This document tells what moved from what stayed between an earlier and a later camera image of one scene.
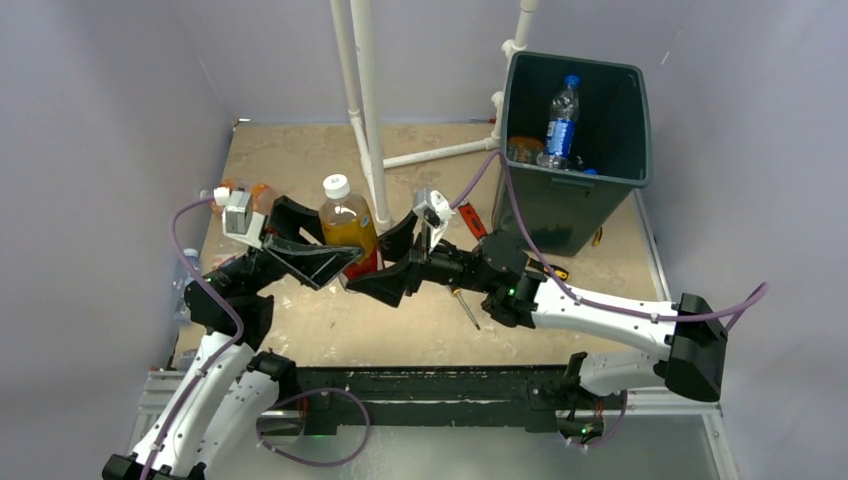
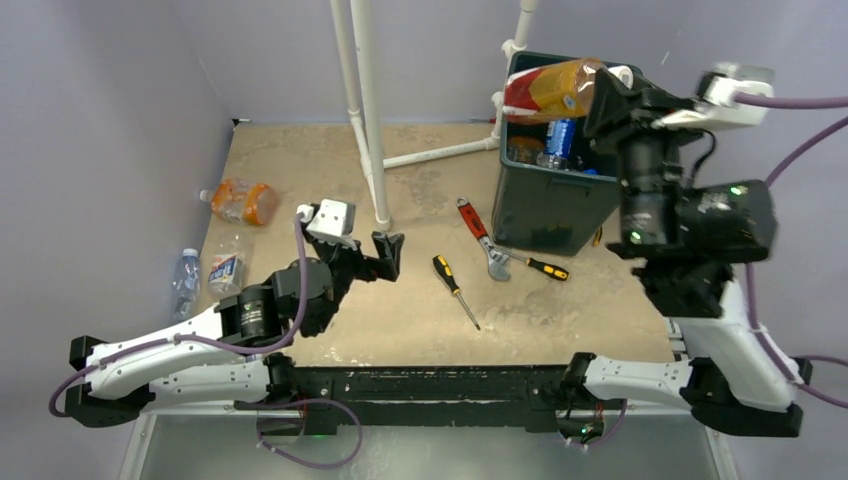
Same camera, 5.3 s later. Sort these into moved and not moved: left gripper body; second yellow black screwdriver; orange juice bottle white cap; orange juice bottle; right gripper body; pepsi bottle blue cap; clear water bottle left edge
Moved: left gripper body; orange juice bottle; right gripper body
Not moved: clear water bottle left edge; pepsi bottle blue cap; second yellow black screwdriver; orange juice bottle white cap
